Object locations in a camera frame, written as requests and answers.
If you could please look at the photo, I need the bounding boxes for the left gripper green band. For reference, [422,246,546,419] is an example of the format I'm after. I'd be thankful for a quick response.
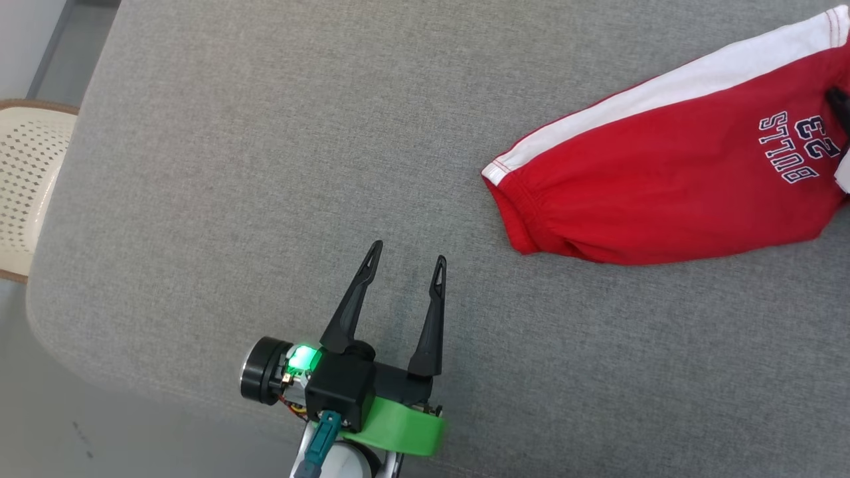
[240,240,448,457]

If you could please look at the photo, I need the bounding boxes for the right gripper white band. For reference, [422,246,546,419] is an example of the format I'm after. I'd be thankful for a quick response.
[825,86,850,195]

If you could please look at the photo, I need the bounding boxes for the red shorts white side stripe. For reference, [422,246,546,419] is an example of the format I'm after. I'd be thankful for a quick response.
[481,5,850,266]

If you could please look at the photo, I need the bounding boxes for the grey fabric sofa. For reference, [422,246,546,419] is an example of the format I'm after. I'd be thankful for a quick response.
[27,0,850,478]

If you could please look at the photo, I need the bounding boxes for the cream perforated laundry basket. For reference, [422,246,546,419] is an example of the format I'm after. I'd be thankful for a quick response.
[0,98,80,285]

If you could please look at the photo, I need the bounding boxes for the left arm teal plug cable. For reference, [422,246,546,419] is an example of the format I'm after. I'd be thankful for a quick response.
[292,410,341,478]

